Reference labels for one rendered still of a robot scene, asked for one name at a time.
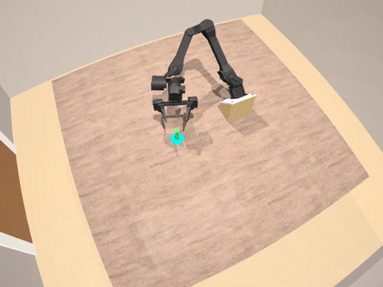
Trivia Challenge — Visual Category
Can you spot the cyan circle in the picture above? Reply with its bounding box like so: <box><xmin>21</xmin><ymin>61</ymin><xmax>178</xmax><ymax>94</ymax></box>
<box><xmin>171</xmin><ymin>133</ymin><xmax>184</xmax><ymax>144</ymax></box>

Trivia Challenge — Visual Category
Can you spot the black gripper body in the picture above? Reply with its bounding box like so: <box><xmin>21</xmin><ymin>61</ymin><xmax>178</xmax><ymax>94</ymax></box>
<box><xmin>153</xmin><ymin>96</ymin><xmax>198</xmax><ymax>111</ymax></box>

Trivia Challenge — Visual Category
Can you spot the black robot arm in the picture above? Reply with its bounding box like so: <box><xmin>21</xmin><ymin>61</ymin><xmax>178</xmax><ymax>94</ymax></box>
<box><xmin>151</xmin><ymin>19</ymin><xmax>248</xmax><ymax>99</ymax></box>

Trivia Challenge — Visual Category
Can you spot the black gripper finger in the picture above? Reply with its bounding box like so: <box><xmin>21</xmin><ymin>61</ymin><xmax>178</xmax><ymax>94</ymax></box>
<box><xmin>157</xmin><ymin>104</ymin><xmax>166</xmax><ymax>122</ymax></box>
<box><xmin>186</xmin><ymin>102</ymin><xmax>194</xmax><ymax>121</ymax></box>

